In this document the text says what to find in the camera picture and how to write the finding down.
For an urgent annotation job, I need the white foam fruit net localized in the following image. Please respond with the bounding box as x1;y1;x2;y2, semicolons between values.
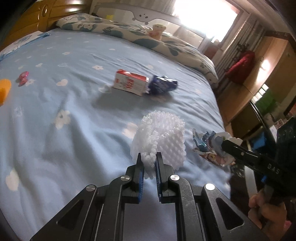
130;111;186;179

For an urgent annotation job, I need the colourful wrapper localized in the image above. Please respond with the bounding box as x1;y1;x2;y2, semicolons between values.
193;128;243;167

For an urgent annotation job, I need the blue snack bag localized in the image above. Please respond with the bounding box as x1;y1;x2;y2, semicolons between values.
148;75;178;95

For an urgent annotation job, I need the person right hand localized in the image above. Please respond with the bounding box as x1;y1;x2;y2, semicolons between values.
248;192;292;240

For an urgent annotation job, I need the red white milk carton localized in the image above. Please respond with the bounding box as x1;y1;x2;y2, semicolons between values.
113;69;149;96

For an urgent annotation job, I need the red jacket hanging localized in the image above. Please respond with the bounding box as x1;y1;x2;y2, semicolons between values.
225;50;255;84

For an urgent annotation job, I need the wooden wardrobe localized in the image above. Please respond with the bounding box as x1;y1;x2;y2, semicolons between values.
217;31;295;127

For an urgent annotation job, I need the blue floral bed sheet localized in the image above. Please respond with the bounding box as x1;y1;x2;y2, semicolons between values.
1;29;230;240

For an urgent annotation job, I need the grey striped curtain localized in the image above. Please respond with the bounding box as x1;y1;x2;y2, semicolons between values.
215;14;265;81

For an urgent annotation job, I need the floral blue white duvet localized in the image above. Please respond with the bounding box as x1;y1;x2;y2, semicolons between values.
56;13;218;89

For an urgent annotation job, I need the pink teddy bear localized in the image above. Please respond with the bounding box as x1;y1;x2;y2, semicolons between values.
148;24;166;41

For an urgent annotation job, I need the pink candy wrapper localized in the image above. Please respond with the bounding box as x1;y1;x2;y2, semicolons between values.
16;71;29;87

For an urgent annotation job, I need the small orange cup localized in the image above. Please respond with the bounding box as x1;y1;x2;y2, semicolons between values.
0;79;11;106

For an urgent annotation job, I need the yellow toy behind duvet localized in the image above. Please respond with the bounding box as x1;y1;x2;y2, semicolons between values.
106;15;114;21

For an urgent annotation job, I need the white blue pillow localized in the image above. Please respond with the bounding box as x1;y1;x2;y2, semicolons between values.
0;31;51;61

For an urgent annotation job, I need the wooden headboard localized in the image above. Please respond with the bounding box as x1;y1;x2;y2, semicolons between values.
1;0;92;50

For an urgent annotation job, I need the grey bed guard rail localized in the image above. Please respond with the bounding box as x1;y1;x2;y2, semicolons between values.
90;1;211;53

